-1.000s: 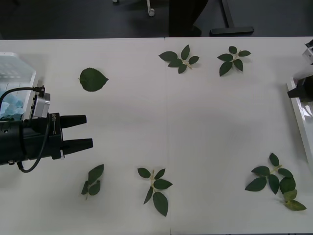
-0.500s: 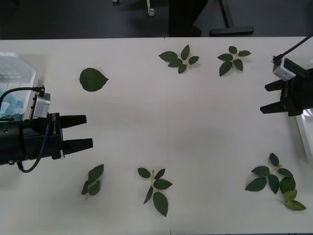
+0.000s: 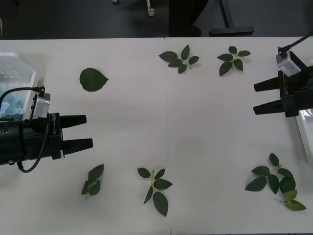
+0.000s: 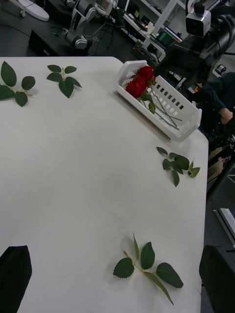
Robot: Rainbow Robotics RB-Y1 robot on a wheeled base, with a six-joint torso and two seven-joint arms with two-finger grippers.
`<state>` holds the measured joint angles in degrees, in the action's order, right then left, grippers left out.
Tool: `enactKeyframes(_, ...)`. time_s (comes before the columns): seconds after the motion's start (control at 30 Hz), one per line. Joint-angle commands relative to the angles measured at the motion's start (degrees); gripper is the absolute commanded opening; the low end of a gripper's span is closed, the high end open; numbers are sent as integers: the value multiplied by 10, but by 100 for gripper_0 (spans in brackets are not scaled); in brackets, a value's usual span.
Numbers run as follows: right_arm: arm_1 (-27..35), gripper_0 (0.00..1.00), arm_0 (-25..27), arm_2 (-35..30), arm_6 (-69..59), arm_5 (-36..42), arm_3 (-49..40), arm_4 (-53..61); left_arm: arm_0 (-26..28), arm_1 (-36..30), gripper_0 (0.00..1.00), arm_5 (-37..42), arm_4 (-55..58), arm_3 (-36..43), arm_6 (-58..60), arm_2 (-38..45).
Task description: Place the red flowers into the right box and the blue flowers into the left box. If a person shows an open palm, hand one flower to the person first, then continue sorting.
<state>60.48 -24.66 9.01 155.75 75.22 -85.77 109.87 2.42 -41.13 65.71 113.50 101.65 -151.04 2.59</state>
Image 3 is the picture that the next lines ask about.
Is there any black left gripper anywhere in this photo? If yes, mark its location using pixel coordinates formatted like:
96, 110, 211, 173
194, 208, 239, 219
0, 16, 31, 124
23, 112, 94, 161

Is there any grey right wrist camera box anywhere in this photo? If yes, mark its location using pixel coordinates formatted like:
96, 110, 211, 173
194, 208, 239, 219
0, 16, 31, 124
276, 50, 302, 77

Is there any small green leaf twig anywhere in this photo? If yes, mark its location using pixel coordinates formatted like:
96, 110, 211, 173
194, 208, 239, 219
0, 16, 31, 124
81, 164, 105, 201

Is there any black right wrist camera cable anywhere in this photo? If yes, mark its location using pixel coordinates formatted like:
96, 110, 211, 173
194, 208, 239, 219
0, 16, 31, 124
277, 31, 313, 53

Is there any yellowish green leaf twig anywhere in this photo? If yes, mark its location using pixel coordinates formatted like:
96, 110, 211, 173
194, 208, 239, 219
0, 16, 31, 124
280, 189, 308, 212

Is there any black left wrist camera cable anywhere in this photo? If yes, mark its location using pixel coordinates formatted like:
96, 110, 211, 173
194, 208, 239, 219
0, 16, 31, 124
0, 85, 46, 116

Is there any white chair leg with caster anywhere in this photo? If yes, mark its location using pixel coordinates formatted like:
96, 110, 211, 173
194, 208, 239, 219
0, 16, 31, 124
146, 0, 157, 17

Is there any large single green leaf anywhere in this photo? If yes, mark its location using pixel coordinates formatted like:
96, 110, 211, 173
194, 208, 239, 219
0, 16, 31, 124
78, 67, 110, 93

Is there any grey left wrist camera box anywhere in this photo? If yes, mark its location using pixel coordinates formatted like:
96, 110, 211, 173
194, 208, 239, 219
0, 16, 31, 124
31, 92, 52, 119

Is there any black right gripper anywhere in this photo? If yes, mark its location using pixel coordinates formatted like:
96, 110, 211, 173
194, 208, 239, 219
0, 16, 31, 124
253, 70, 313, 118

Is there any black desk foot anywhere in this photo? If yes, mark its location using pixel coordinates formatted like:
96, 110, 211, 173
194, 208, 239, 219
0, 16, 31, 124
210, 0, 254, 35

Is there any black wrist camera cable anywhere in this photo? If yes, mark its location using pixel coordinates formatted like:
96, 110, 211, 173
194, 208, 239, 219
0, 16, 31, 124
277, 31, 313, 53
0, 85, 46, 116

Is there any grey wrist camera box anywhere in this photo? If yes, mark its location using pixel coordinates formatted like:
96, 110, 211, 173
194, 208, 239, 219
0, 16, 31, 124
31, 92, 52, 119
276, 50, 302, 77

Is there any shallow white box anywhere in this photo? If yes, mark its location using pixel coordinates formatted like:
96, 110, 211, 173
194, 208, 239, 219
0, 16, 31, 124
0, 51, 37, 122
294, 107, 313, 165

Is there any person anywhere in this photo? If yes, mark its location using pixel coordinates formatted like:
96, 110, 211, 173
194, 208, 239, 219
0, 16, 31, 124
168, 0, 209, 37

